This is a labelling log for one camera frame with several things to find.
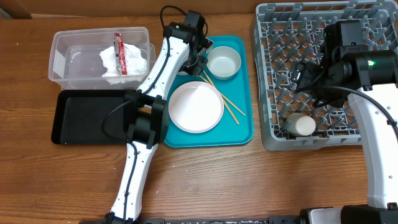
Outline black rail at table edge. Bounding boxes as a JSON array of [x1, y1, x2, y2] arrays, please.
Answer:
[[138, 215, 302, 224]]

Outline wooden chopstick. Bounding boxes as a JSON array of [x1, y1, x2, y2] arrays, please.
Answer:
[[203, 71, 240, 125], [199, 75, 246, 116]]

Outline white napkin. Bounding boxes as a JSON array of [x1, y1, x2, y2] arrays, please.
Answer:
[[99, 44, 147, 85]]

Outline teal plastic tray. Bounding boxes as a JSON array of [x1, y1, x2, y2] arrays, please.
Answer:
[[164, 35, 254, 148]]

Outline white paper cup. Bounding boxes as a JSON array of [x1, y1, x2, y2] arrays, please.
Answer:
[[286, 113, 316, 136]]

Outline clear plastic bin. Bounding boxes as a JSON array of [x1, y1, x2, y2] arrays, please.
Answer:
[[49, 27, 155, 90]]

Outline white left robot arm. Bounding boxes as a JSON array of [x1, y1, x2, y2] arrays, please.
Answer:
[[103, 11, 213, 223]]

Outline red snack wrapper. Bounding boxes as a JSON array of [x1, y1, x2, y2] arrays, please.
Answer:
[[113, 33, 127, 75]]

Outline white round plate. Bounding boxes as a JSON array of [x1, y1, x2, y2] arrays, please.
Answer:
[[169, 81, 224, 134]]

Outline wooden chopstick lower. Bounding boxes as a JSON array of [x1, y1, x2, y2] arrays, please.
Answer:
[[203, 71, 240, 125]]

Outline black tray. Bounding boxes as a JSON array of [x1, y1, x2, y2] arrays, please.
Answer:
[[51, 90, 128, 145]]

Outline wooden chopstick upper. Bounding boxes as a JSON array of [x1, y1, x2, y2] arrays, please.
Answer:
[[199, 75, 246, 116]]

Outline pink bowl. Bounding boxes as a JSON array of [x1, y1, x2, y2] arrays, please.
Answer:
[[177, 71, 188, 76]]

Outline grey-green bowl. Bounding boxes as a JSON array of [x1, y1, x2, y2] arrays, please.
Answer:
[[207, 46, 242, 80]]

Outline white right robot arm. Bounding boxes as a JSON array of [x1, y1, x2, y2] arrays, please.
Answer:
[[290, 20, 397, 224]]

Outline grey dishwasher rack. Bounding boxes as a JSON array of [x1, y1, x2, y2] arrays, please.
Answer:
[[250, 1, 397, 151]]

